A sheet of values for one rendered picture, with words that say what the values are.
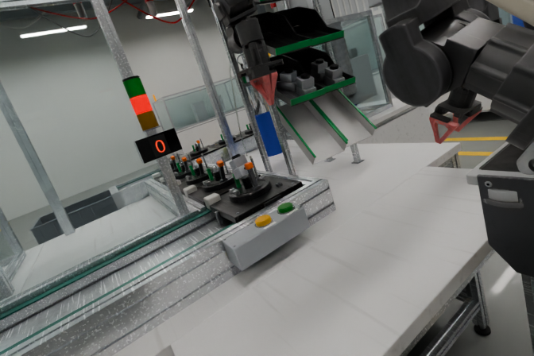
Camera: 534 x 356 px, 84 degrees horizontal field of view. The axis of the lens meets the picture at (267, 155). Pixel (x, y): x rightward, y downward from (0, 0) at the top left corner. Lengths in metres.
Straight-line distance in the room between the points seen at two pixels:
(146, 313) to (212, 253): 0.18
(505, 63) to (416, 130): 2.09
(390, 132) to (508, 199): 1.69
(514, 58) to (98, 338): 0.78
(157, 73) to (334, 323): 11.49
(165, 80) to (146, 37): 1.57
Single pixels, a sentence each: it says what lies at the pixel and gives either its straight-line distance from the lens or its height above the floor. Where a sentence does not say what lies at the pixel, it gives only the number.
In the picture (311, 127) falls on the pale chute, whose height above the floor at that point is 1.09.
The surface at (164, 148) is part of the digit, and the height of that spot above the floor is 1.19.
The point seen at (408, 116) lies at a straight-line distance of 2.36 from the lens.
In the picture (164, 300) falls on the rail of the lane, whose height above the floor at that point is 0.90.
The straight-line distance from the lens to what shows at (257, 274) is 0.76.
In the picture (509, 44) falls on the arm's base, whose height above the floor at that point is 1.23.
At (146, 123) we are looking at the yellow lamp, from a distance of 0.95.
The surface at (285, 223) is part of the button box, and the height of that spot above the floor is 0.95.
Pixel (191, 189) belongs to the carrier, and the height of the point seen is 0.98.
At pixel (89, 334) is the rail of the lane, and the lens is 0.76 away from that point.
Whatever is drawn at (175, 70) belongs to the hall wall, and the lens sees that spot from 12.00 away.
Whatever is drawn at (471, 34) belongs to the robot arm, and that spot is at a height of 1.25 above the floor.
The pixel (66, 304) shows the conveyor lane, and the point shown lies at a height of 0.92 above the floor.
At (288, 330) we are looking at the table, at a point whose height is 0.86.
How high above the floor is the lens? 1.26
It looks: 12 degrees down
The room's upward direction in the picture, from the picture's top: 18 degrees counter-clockwise
